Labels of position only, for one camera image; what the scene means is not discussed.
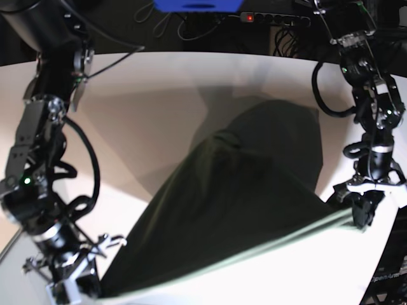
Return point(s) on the blue box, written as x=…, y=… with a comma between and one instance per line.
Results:
x=222, y=6

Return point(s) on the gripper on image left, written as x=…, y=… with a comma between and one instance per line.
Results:
x=72, y=261

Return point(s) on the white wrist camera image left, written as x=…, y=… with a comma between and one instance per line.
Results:
x=64, y=292

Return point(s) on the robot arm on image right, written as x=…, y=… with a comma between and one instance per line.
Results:
x=378, y=106

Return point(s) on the black power strip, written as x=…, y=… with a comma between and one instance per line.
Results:
x=275, y=19

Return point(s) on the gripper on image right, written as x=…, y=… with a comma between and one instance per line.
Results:
x=369, y=194

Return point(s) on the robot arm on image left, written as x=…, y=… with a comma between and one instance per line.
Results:
x=35, y=160

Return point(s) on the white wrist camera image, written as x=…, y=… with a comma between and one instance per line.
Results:
x=64, y=292
x=398, y=194

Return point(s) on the green t-shirt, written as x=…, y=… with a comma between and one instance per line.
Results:
x=246, y=187

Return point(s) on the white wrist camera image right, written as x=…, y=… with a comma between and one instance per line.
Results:
x=398, y=194

